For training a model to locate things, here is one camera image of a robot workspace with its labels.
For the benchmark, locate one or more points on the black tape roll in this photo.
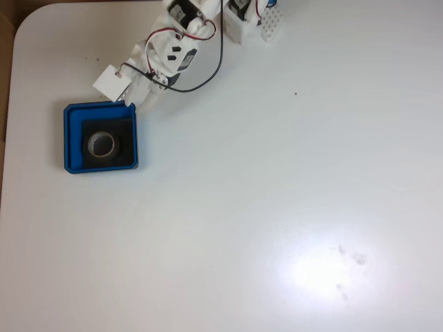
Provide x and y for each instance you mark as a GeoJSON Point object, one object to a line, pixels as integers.
{"type": "Point", "coordinates": [89, 145]}

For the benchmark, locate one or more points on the blue box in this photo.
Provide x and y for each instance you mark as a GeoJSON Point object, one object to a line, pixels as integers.
{"type": "Point", "coordinates": [72, 138]}

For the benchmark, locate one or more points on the black foam pad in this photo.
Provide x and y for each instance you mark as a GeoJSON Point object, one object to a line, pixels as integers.
{"type": "Point", "coordinates": [126, 128]}

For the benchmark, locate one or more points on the blue clamp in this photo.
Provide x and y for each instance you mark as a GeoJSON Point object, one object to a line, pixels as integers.
{"type": "Point", "coordinates": [271, 2]}

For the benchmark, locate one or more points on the white square camera box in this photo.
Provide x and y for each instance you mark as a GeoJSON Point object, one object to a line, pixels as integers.
{"type": "Point", "coordinates": [112, 83]}

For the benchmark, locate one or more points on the white perforated base plate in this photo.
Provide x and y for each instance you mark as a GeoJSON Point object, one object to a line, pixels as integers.
{"type": "Point", "coordinates": [273, 24]}

